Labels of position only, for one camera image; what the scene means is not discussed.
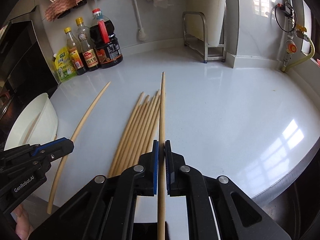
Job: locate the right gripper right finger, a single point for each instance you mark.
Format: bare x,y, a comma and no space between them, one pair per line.
181,178

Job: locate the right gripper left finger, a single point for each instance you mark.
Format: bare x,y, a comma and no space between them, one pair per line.
141,179

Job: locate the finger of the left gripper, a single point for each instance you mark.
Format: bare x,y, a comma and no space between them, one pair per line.
53,150

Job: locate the white round basin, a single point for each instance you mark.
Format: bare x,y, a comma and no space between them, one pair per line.
37,124

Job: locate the left hand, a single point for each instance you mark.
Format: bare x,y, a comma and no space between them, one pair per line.
24,227

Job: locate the wooden chopstick on counter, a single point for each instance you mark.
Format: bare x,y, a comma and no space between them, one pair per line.
145,128
122,154
135,135
124,134

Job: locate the wooden chopstick in basin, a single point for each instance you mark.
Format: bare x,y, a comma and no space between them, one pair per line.
30,129

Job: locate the yellow green refill pouch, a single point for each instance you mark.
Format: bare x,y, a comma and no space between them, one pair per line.
64,65

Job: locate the amber oil bottle yellow cap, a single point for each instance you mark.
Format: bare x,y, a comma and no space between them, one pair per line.
75,51

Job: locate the clear vinegar bottle yellow cap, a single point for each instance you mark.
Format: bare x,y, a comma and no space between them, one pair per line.
87,45

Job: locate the large dark soy sauce bottle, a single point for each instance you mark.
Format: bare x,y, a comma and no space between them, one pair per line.
106,43

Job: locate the steel cutting board rack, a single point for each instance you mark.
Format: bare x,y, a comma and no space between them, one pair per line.
201,46

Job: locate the pink striped dish cloth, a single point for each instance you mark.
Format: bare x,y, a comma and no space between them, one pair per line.
58,7

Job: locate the gas valve with orange knob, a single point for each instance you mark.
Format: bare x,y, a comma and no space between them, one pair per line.
290,49

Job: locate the white cutting board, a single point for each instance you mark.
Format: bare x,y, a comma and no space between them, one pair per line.
213,11

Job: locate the white long-handled brush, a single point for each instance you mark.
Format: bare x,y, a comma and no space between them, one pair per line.
141,32

